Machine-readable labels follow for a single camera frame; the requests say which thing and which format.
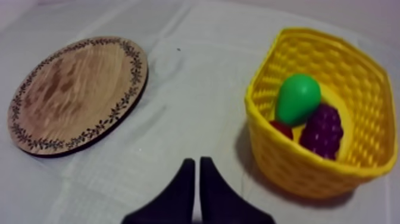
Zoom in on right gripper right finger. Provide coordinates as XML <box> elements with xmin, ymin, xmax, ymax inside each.
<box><xmin>199</xmin><ymin>156</ymin><xmax>276</xmax><ymax>224</ymax></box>

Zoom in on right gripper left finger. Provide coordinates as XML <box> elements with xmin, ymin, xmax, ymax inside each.
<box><xmin>121</xmin><ymin>158</ymin><xmax>196</xmax><ymax>224</ymax></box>

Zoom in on yellow plastic basket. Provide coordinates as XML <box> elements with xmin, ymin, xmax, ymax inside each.
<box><xmin>244</xmin><ymin>27</ymin><xmax>399</xmax><ymax>200</ymax></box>

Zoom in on purple toy grapes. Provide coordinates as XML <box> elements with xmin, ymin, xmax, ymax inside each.
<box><xmin>299</xmin><ymin>103</ymin><xmax>344</xmax><ymax>161</ymax></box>

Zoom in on round wooden board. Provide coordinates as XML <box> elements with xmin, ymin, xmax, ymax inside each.
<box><xmin>7</xmin><ymin>36</ymin><xmax>149</xmax><ymax>158</ymax></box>

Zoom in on small red fruit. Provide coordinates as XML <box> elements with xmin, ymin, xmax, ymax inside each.
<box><xmin>270</xmin><ymin>120</ymin><xmax>294</xmax><ymax>140</ymax></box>

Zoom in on green toy pear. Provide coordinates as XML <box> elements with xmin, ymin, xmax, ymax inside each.
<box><xmin>274</xmin><ymin>73</ymin><xmax>322</xmax><ymax>127</ymax></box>

